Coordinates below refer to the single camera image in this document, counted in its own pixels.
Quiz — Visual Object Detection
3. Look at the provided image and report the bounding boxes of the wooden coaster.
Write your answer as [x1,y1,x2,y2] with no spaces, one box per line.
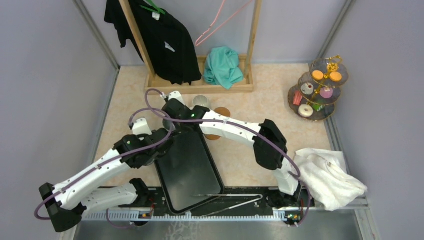
[214,107,231,117]
[204,134,221,141]

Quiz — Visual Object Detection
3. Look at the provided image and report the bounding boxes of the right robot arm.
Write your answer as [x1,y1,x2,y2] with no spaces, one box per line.
[162,97,302,206]

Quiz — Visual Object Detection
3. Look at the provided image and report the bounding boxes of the pink cupcake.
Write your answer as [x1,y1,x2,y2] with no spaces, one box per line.
[319,87,334,99]

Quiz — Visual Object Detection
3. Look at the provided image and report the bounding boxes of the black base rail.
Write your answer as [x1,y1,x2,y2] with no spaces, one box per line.
[117,186,316,220]

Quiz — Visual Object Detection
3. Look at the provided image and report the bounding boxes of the orange biscuit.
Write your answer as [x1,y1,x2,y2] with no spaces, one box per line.
[311,70,325,81]

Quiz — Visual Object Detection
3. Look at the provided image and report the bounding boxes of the red cake slice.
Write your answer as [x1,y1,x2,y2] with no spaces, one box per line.
[292,90,303,106]

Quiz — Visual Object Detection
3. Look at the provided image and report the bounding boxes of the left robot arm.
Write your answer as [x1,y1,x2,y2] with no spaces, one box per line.
[34,128,171,233]

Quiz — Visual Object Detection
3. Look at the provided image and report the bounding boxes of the three-tier glass stand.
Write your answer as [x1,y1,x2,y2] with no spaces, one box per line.
[288,55,349,122]

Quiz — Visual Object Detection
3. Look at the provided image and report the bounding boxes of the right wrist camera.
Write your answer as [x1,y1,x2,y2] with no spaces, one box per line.
[161,91,185,105]

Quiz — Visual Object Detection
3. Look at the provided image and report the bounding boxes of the wooden clothes rack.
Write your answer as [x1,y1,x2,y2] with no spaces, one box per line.
[119,0,262,94]

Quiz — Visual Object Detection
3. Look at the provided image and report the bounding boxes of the green cake slice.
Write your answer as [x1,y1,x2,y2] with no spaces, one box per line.
[312,103,326,112]

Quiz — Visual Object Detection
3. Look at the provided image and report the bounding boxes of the teal cloth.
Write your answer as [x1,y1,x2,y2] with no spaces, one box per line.
[203,46,244,90]

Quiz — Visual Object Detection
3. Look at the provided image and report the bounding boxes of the white speckled mug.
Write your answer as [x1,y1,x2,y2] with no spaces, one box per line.
[192,95,211,109]

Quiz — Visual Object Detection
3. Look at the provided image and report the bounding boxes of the black baking tray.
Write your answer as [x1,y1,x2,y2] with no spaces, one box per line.
[154,131,225,215]

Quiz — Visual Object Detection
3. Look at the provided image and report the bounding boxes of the black t-shirt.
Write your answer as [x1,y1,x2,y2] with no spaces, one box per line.
[104,0,203,86]

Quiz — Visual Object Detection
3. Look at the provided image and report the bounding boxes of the pink hanger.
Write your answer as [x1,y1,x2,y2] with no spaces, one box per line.
[194,0,256,47]

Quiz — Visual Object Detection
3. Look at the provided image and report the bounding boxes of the white towel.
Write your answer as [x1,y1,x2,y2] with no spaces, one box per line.
[293,148,368,212]

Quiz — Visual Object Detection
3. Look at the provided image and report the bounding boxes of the metal tongs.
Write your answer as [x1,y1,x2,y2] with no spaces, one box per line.
[196,193,264,218]

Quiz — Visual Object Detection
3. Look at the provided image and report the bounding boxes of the green hanger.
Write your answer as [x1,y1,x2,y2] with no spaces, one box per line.
[139,0,166,15]

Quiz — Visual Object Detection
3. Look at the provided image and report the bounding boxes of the white glazed donut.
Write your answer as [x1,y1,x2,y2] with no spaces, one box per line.
[298,104,314,118]

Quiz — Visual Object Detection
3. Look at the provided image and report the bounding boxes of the orange macaron on stand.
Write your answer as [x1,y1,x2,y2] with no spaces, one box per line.
[329,71,343,83]

